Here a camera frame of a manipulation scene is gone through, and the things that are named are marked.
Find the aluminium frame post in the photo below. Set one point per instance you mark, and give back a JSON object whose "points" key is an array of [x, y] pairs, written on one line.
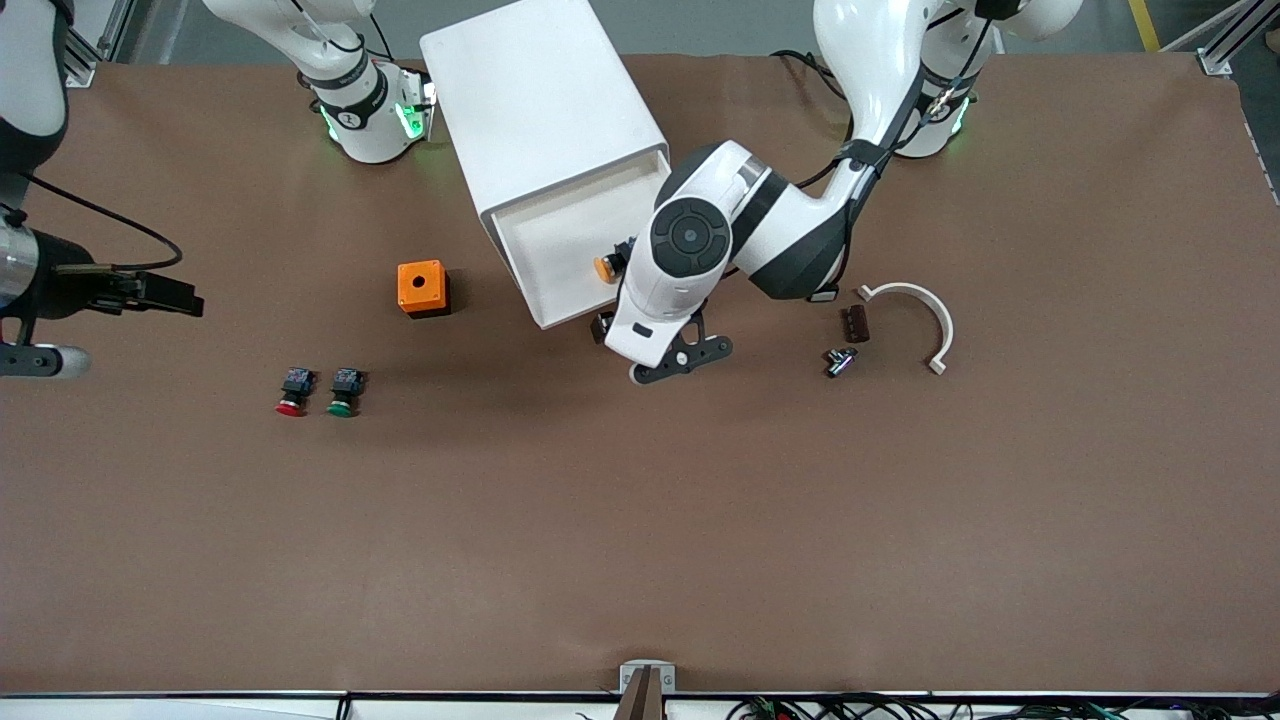
{"points": [[90, 60], [1215, 62]]}

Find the white curved plastic bracket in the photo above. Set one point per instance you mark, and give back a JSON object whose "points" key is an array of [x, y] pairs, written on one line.
{"points": [[946, 330]]}

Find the yellow push button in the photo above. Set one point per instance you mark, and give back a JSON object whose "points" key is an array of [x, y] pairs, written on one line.
{"points": [[605, 268]]}

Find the dark brown ribbed cylinder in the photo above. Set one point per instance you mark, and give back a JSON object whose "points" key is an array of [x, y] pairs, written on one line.
{"points": [[856, 324]]}

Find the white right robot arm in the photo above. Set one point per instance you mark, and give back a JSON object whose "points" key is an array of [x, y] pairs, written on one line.
{"points": [[360, 130]]}

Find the red push button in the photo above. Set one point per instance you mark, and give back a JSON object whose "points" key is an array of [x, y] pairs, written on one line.
{"points": [[297, 381]]}

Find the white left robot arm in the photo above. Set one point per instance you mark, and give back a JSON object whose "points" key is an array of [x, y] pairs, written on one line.
{"points": [[870, 60]]}

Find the white drawer cabinet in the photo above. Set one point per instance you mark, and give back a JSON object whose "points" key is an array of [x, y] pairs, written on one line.
{"points": [[540, 90]]}

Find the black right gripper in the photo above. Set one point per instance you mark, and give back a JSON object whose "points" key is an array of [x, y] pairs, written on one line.
{"points": [[62, 290]]}

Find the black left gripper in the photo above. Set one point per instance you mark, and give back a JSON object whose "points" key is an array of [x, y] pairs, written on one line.
{"points": [[603, 326]]}

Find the chrome metal pipe fitting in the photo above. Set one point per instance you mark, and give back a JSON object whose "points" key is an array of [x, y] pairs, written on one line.
{"points": [[838, 363]]}

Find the grey bracket with post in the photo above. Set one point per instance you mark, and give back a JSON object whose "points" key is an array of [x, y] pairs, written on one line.
{"points": [[647, 700]]}

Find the orange box with hole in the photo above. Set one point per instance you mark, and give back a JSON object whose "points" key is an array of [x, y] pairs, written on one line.
{"points": [[432, 290]]}

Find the green push button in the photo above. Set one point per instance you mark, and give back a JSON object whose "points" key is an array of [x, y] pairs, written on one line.
{"points": [[346, 381]]}

